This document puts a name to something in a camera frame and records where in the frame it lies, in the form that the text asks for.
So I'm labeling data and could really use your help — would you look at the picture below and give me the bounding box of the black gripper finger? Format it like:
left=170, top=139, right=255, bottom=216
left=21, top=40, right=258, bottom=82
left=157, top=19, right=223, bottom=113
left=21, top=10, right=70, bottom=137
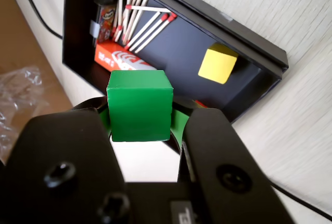
left=0, top=95, right=130, bottom=224
left=165, top=104, right=296, bottom=224

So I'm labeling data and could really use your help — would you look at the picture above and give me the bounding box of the green wooden cube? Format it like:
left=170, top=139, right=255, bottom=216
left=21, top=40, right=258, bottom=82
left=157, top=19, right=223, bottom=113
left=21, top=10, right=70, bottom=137
left=106, top=69, right=174, bottom=143

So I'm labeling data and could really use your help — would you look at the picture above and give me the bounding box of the black box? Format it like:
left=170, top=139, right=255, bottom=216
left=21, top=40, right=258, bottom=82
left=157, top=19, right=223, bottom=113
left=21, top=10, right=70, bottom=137
left=62, top=0, right=289, bottom=124

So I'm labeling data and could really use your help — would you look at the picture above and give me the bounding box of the brown cardboard box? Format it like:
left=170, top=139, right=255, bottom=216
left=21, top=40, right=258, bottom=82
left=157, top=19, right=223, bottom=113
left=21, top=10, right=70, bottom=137
left=0, top=0, right=74, bottom=165

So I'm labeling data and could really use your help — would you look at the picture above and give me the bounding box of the clear plastic wrap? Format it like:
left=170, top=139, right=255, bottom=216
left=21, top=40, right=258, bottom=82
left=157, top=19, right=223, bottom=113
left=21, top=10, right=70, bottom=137
left=0, top=65, right=50, bottom=159

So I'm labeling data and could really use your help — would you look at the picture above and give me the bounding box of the yellow wooden cube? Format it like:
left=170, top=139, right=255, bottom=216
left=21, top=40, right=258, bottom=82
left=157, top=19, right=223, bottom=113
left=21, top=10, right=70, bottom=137
left=198, top=43, right=239, bottom=85

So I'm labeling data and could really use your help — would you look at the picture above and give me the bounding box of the orange matchbox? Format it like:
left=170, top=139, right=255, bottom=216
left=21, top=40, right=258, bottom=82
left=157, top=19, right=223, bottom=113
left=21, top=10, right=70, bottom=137
left=93, top=39, right=158, bottom=74

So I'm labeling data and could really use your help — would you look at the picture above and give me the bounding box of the red-tipped wooden match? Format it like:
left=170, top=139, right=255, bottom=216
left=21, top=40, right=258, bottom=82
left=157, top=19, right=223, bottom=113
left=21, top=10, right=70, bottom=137
left=122, top=0, right=145, bottom=44
left=121, top=0, right=133, bottom=42
left=124, top=0, right=150, bottom=46
left=133, top=12, right=178, bottom=54
left=125, top=4, right=172, bottom=13
left=112, top=0, right=140, bottom=39
left=117, top=0, right=125, bottom=33
left=124, top=13, right=168, bottom=49
left=128, top=15, right=174, bottom=52

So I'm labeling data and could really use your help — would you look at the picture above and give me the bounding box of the black printed lighter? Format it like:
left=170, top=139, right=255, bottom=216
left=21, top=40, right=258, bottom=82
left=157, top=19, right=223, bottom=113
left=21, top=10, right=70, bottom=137
left=90, top=0, right=117, bottom=48

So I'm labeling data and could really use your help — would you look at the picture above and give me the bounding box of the black cable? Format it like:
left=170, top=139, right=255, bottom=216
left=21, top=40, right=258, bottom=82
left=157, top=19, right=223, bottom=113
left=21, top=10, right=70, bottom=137
left=269, top=179, right=332, bottom=221
left=16, top=0, right=64, bottom=39

